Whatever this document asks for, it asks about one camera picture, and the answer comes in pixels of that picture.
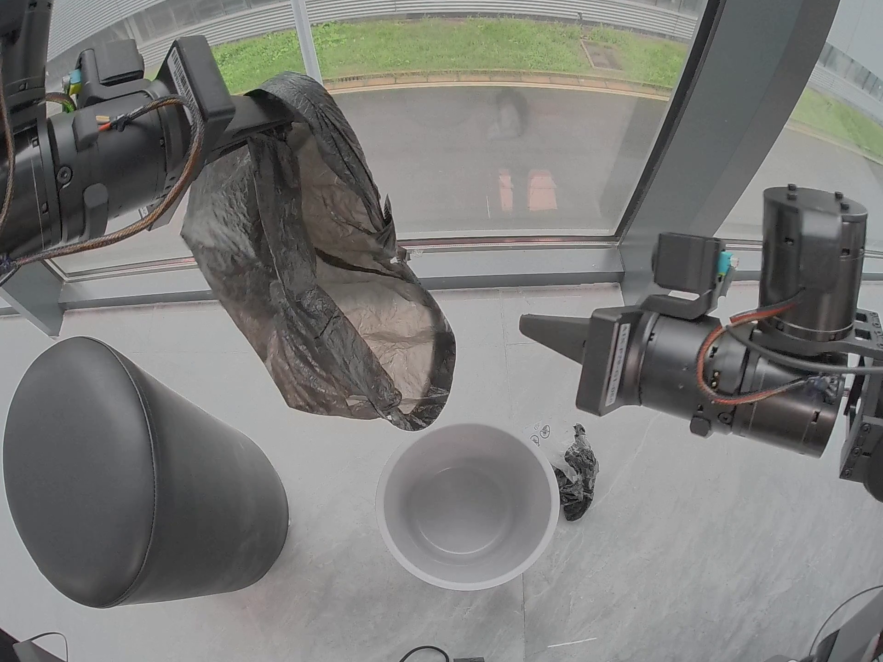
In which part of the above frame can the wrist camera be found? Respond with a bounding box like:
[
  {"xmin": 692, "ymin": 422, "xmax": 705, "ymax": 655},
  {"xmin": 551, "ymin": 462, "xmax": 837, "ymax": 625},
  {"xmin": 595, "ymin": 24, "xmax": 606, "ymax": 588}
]
[
  {"xmin": 642, "ymin": 232, "xmax": 735, "ymax": 321},
  {"xmin": 69, "ymin": 39, "xmax": 177, "ymax": 112}
]

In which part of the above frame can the window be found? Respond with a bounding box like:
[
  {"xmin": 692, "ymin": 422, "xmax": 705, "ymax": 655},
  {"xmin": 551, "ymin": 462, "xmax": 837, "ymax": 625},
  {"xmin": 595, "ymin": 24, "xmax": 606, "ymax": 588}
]
[{"xmin": 0, "ymin": 0, "xmax": 883, "ymax": 339}]

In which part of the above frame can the white trash bin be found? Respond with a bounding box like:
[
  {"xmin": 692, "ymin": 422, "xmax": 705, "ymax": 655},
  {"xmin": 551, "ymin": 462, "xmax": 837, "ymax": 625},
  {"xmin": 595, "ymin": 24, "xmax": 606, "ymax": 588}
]
[{"xmin": 376, "ymin": 422, "xmax": 560, "ymax": 591}]

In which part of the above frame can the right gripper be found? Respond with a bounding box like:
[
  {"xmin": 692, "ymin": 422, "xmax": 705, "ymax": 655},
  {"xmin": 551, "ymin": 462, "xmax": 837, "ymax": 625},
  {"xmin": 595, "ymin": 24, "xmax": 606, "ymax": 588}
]
[{"xmin": 519, "ymin": 301, "xmax": 844, "ymax": 458}]

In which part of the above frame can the crumpled black plastic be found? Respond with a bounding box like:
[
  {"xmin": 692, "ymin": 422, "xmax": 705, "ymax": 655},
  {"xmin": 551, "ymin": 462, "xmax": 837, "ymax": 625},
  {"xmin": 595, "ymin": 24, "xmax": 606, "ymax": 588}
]
[{"xmin": 552, "ymin": 423, "xmax": 600, "ymax": 522}]

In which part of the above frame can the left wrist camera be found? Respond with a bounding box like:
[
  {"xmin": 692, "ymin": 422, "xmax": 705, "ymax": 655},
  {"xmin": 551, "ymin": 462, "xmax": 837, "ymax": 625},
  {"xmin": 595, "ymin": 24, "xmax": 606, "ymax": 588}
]
[{"xmin": 69, "ymin": 39, "xmax": 177, "ymax": 112}]

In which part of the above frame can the black plastic bag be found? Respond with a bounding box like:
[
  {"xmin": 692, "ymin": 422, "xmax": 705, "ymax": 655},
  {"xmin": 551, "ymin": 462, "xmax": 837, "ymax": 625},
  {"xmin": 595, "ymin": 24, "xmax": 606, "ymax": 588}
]
[{"xmin": 181, "ymin": 73, "xmax": 458, "ymax": 433}]

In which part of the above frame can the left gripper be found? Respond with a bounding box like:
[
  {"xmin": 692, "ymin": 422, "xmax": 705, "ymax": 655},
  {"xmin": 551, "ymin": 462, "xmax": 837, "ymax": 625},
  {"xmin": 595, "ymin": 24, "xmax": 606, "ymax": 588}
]
[{"xmin": 0, "ymin": 35, "xmax": 299, "ymax": 263}]

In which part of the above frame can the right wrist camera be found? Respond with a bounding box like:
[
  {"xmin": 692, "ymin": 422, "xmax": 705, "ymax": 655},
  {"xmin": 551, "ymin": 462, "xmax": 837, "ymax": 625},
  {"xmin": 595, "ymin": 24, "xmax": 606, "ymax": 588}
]
[{"xmin": 642, "ymin": 232, "xmax": 735, "ymax": 321}]

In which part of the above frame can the dark grey round chair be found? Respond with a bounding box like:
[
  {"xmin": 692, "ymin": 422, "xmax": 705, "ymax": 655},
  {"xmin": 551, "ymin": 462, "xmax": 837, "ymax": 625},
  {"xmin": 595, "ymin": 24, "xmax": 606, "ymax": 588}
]
[{"xmin": 2, "ymin": 337, "xmax": 289, "ymax": 608}]

